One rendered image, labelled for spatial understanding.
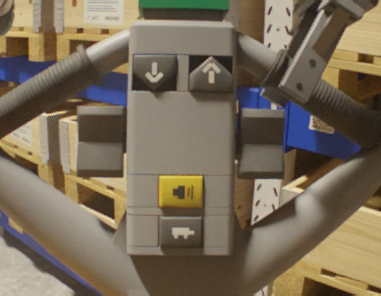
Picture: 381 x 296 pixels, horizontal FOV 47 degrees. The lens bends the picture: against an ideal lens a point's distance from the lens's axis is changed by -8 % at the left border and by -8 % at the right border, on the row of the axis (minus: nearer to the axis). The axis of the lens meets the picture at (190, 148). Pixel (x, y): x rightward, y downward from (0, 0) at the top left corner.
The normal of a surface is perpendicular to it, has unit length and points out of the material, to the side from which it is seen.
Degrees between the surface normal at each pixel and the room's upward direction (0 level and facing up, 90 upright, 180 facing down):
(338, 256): 90
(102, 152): 57
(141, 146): 74
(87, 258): 80
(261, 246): 68
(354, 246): 90
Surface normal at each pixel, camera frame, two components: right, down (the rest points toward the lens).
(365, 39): -0.64, 0.22
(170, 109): 0.06, 0.02
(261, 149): 0.06, -0.27
